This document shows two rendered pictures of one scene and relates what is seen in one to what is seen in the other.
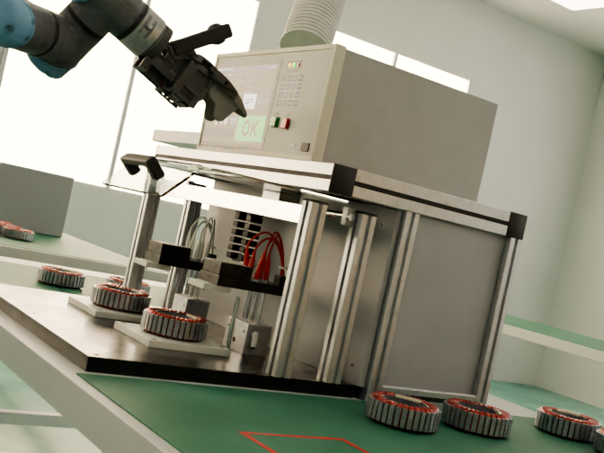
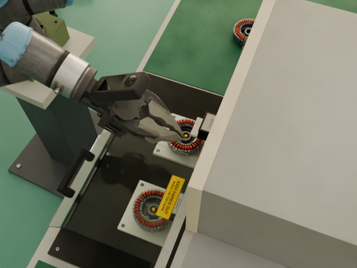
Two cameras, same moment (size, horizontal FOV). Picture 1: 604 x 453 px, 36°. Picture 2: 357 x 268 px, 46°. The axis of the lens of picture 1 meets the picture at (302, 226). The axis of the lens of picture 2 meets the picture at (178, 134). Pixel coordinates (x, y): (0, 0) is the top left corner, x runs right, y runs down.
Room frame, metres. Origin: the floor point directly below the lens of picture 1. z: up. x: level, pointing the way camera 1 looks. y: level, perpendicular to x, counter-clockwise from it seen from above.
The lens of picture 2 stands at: (1.39, -0.17, 1.87)
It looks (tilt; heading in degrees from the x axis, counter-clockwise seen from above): 60 degrees down; 55
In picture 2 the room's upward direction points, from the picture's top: straight up
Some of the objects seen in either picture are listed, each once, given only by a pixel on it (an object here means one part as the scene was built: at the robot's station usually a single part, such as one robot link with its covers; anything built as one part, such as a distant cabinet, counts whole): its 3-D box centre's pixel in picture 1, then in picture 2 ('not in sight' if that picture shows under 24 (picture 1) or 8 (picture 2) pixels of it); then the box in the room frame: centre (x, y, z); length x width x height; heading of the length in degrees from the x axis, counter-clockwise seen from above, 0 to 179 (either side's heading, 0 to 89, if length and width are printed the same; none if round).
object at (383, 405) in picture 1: (403, 412); not in sight; (1.38, -0.21, 0.77); 0.11 x 0.11 x 0.04
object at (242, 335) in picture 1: (246, 335); not in sight; (1.63, 0.05, 0.80); 0.07 x 0.05 x 0.06; 33
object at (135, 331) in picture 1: (171, 338); not in sight; (1.55, 0.17, 0.78); 0.15 x 0.15 x 0.01; 33
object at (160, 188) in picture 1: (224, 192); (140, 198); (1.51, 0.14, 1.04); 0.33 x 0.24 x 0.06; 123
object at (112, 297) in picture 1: (120, 297); (185, 136); (1.75, 0.31, 0.80); 0.11 x 0.11 x 0.04
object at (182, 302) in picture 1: (187, 309); not in sight; (1.83, 0.19, 0.80); 0.07 x 0.05 x 0.06; 33
